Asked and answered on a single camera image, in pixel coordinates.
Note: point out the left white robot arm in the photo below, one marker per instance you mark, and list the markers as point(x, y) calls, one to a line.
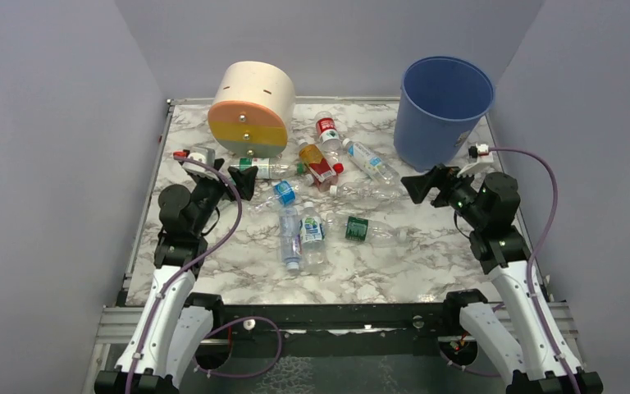
point(175, 318)

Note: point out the green cap clear bottle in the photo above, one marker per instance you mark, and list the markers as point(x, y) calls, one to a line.
point(269, 168)

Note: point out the red yellow label juice bottle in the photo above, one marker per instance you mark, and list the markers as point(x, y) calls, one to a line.
point(324, 173)

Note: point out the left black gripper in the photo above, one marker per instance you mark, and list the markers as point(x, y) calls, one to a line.
point(225, 181)

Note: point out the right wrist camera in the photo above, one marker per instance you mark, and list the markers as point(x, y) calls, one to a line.
point(483, 160)

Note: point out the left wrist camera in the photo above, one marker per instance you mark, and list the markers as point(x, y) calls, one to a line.
point(198, 159)

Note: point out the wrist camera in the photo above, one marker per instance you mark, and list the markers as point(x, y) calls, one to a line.
point(483, 160)
point(198, 159)

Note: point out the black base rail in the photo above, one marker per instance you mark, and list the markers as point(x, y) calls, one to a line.
point(335, 330)

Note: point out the crushed clear white-cap bottle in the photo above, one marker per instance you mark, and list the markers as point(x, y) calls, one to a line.
point(360, 192)

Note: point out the white green label bottle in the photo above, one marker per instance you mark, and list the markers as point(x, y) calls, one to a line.
point(312, 238)

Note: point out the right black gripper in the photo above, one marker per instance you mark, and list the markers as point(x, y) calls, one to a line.
point(439, 181)

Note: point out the blue label clear bottle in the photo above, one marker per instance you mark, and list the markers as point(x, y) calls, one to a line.
point(283, 195)

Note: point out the blue plastic bin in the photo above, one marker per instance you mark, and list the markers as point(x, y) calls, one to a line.
point(442, 99)

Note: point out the red label clear bottle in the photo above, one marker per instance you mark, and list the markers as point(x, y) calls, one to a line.
point(327, 133)

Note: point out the white blue label tea bottle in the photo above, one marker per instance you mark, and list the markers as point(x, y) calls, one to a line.
point(370, 162)

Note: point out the dark green label bottle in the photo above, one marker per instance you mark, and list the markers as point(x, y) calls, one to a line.
point(362, 230)

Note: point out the beige round drum box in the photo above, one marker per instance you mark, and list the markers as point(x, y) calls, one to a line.
point(252, 110)

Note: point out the blue cap clear bottle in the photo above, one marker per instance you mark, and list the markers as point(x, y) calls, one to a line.
point(290, 243)

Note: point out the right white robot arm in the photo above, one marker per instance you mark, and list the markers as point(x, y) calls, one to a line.
point(533, 357)

